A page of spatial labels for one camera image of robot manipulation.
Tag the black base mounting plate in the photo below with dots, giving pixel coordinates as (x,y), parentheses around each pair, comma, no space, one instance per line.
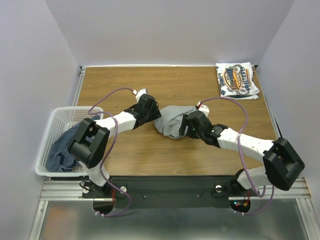
(190,191)

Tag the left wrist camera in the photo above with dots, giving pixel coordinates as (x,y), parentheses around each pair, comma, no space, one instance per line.
(139,93)

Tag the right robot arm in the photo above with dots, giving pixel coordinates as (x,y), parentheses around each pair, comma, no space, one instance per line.
(281,163)

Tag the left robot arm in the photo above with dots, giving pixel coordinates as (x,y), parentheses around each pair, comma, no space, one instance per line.
(89,142)

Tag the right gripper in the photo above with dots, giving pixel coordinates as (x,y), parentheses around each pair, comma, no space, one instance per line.
(186,127)

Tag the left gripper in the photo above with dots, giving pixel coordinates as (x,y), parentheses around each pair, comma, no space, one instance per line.
(156,114)

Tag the grey tank top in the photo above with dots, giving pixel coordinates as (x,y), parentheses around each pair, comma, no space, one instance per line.
(171,120)

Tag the folded white printed tank top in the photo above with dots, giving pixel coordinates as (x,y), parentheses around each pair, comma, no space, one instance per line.
(235,81)

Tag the white plastic laundry basket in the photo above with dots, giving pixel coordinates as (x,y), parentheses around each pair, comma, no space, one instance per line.
(61,120)

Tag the blue tank top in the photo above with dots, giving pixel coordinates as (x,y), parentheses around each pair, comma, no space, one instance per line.
(59,159)

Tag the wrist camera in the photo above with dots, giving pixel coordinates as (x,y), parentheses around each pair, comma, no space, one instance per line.
(202,108)
(139,93)

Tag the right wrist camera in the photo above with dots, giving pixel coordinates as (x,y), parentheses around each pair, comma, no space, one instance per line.
(202,108)

